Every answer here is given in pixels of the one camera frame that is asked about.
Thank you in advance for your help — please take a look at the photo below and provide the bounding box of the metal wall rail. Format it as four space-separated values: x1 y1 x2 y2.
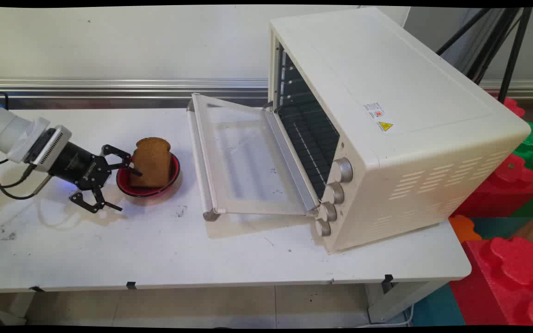
0 78 533 99

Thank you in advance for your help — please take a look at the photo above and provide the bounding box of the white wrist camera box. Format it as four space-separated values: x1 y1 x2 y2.
25 125 73 173

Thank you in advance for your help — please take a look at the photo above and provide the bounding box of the large red foam block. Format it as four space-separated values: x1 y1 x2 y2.
451 236 533 327

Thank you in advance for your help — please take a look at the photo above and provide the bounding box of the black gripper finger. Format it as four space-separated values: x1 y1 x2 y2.
68 185 123 215
101 144 143 177

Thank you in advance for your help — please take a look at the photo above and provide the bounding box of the glass toaster oven door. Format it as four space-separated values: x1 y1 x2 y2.
186 92 321 222

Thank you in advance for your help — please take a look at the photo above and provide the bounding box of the large silver oven knob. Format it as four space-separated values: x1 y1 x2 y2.
331 158 354 184

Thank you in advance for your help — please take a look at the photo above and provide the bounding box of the black tripod stand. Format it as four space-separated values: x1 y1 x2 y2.
435 7 533 105

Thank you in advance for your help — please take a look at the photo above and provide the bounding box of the white floor cable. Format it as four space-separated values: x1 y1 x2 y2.
340 304 415 328

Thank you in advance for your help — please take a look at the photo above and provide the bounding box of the white label sticker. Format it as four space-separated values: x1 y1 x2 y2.
363 102 385 120

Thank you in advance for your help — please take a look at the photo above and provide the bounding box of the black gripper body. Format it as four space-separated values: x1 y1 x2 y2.
48 141 112 191

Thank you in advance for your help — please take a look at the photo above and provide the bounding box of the teal foam mat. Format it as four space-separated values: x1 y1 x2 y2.
409 283 467 327

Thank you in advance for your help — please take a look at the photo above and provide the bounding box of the cream toaster oven body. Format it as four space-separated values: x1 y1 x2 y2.
268 6 532 255

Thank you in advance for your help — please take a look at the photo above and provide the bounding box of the orange foam piece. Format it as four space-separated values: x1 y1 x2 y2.
448 215 483 244

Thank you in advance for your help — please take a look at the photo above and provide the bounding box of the small red foam piece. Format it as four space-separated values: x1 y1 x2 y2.
502 97 526 119

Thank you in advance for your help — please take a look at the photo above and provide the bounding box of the brown toast bread slice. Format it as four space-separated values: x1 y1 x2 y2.
130 137 173 188

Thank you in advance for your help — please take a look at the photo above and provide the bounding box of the red bowl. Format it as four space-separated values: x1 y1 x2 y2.
116 152 181 198

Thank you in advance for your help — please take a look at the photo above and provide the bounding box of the white table leg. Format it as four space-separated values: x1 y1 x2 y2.
365 279 451 324

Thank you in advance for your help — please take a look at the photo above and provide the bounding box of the dark wire oven rack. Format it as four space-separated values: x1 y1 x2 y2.
278 104 341 200

